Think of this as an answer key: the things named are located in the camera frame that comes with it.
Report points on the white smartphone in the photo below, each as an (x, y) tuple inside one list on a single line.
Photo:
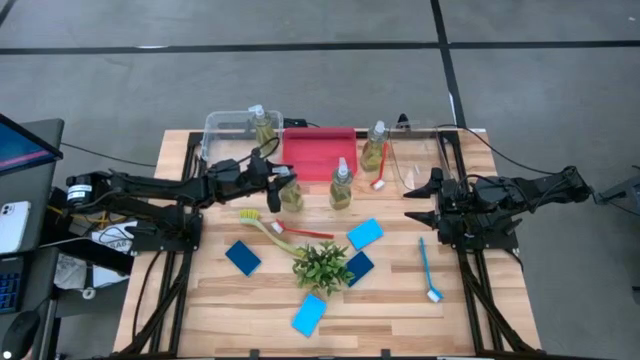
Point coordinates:
[(14, 225)]

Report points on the small black edge bracket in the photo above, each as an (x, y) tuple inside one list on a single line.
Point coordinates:
[(385, 353), (255, 353)]

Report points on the black aluminium table frame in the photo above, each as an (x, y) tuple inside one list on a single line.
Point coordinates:
[(176, 320)]

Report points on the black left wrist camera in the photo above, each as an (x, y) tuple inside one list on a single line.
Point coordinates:
[(259, 167)]

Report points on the green plant in white pot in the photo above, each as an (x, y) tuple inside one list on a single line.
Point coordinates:
[(322, 270)]

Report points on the green dish brush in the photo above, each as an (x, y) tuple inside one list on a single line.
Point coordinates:
[(250, 216)]

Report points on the blue white-bristle brush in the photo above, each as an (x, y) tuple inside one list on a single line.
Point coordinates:
[(434, 296)]

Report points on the clear soap pump bottle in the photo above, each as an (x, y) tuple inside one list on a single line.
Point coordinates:
[(372, 155), (341, 192), (263, 131), (292, 199)]

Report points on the blue scrub sponge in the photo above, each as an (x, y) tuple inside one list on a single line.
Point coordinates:
[(309, 315), (243, 258), (361, 266), (365, 234)]

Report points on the black computer keyboard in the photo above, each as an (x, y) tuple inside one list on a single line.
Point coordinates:
[(10, 290)]

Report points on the red white-bristle brush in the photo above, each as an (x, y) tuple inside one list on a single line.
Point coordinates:
[(305, 232), (378, 184)]

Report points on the clear plastic organizer bin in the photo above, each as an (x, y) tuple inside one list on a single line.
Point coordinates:
[(415, 155)]

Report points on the red plastic tray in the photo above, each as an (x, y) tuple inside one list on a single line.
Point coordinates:
[(320, 155)]

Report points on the clear rectangular plastic bin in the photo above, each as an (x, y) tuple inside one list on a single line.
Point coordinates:
[(225, 135)]

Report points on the dark grey desk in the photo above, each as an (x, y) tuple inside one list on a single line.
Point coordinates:
[(35, 190)]

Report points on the black table-edge clamp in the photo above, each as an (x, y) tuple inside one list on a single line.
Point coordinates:
[(403, 121)]

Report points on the black computer mouse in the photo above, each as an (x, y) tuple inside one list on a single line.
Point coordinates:
[(20, 335)]

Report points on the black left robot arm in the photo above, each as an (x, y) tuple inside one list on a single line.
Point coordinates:
[(150, 187)]

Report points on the white plastic bag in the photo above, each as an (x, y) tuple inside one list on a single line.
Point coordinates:
[(75, 272)]

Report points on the black office chair base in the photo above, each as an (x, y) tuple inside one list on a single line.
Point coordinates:
[(622, 192)]

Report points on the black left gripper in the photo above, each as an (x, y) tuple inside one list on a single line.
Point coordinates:
[(255, 175)]

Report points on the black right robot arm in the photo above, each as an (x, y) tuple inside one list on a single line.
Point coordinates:
[(530, 192)]

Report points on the black computer monitor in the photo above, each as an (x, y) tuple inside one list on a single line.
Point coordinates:
[(25, 147)]

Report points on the white tape roll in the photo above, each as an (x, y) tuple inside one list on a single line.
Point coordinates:
[(89, 292)]

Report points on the black power adapter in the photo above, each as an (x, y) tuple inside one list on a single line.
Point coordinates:
[(295, 123)]

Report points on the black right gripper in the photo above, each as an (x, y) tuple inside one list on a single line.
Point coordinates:
[(457, 225)]

